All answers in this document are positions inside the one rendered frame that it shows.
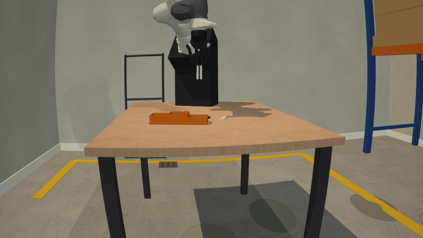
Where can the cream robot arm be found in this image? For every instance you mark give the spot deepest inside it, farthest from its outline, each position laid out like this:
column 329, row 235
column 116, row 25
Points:
column 183, row 16

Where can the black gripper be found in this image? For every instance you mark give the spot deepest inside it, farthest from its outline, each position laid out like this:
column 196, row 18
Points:
column 199, row 41

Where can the orange three-compartment bin rack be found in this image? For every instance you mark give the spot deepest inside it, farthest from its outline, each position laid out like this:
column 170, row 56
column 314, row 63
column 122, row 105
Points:
column 178, row 118

